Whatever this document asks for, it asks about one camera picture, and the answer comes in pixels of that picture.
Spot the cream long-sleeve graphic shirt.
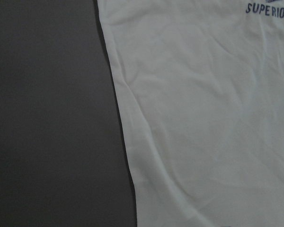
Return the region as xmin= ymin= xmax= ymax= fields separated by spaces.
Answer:
xmin=98 ymin=0 xmax=284 ymax=227

